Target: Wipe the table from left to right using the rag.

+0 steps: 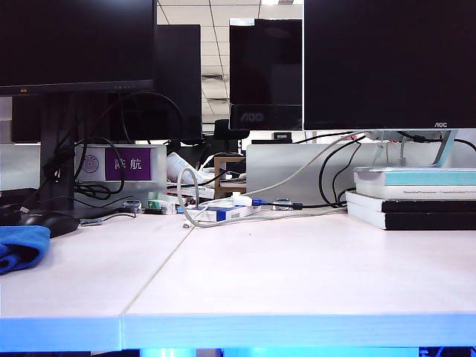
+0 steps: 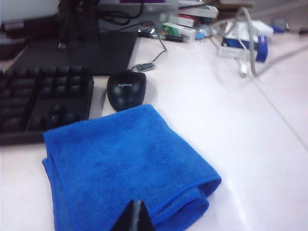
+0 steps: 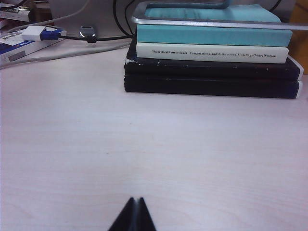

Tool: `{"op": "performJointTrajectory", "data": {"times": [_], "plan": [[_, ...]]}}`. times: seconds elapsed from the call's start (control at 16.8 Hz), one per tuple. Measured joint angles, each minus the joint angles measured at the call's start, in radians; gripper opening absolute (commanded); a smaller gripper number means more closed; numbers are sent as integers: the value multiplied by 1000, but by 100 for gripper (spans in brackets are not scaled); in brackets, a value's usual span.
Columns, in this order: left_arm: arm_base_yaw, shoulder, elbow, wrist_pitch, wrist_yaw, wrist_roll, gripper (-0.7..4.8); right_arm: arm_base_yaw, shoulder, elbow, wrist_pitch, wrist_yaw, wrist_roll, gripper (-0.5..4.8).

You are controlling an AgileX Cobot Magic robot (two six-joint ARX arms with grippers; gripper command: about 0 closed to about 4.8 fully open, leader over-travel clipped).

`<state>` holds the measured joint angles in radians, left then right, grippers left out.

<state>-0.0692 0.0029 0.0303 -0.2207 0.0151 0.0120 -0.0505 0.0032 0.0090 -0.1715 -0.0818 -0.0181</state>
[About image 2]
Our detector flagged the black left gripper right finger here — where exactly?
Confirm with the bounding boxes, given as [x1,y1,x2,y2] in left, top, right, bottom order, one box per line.
[137,200,155,231]

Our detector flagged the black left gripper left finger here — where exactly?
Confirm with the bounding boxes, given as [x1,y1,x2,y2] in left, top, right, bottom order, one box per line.
[112,200,138,231]

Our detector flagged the blue microfibre rag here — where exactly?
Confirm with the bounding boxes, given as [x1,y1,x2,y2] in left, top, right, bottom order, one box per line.
[42,103,222,231]

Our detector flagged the black computer mouse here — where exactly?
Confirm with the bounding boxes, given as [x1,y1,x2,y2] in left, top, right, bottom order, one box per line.
[106,71,147,113]

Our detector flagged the black keyboard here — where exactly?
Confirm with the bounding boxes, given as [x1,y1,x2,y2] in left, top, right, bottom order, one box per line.
[0,65,95,146]

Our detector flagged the small silver USB adapter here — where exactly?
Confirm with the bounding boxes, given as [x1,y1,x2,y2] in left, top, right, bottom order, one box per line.
[131,62,155,72]

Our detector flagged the black monitor with black stand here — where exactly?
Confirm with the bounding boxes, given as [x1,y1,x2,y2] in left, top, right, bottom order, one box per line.
[6,0,138,76]

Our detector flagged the green and white small box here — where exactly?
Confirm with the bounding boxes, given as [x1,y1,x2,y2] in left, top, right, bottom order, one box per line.
[160,22,197,43]

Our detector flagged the blue and white cardboard box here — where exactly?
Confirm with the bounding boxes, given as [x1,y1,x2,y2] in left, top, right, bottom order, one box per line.
[218,33,269,62]

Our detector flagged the white cable plug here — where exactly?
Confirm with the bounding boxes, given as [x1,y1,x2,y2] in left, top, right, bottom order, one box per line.
[237,59,249,78]

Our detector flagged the thick grey cable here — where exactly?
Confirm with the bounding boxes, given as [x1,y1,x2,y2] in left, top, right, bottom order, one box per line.
[209,6,308,77]

